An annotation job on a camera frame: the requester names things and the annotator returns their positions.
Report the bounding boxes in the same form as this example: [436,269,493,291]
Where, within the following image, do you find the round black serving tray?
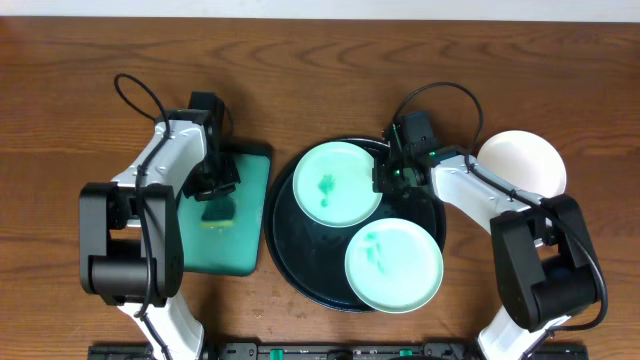
[264,154,446,313]

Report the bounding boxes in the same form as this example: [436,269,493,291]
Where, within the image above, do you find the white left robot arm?
[79,92,240,359]

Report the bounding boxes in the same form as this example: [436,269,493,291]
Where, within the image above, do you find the white plate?
[477,130,567,198]

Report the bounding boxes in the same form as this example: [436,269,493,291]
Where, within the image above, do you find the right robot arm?
[373,112,609,359]

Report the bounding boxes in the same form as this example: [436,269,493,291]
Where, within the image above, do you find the black rectangular soapy water tray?
[178,143,273,276]

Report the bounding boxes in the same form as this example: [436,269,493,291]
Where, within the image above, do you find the mint plate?
[344,218,444,314]
[292,141,382,228]

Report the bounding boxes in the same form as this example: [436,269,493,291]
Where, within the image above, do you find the green scouring sponge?
[201,196,236,229]

